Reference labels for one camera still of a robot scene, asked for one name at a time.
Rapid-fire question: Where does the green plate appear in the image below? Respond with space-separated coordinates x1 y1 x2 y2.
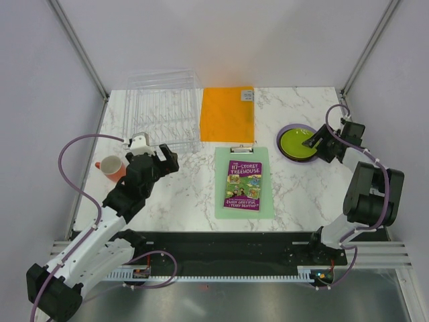
279 128 314 149

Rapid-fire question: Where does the lilac plastic plate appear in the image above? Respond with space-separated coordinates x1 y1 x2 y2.
276 123 316 164

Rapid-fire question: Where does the red floral plate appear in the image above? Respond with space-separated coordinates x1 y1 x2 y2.
281 148 317 163

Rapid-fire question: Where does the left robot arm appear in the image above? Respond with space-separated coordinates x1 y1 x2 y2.
26 141 179 321

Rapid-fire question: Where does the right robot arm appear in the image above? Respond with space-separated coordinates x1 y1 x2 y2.
302 120 405 264

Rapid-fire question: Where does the orange and white mug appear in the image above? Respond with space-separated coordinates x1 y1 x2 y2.
95 156 126 182

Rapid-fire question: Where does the mint green clipboard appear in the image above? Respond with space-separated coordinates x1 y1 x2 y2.
214 147 274 219

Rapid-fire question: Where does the purple treehouse book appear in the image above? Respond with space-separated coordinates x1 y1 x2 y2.
223 160 263 212

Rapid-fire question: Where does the orange folder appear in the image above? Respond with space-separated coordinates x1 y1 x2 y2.
200 86 255 144

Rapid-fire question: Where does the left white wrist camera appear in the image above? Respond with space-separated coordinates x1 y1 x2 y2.
122 132 155 156

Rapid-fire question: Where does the white wire dish rack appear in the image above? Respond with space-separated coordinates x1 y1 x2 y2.
122 69 200 154

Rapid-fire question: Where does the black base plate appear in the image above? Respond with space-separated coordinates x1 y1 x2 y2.
114 229 347 276

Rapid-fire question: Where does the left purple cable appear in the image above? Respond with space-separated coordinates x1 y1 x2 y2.
30 133 130 321

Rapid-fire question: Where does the white slotted cable duct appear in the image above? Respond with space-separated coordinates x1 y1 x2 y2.
103 266 332 283

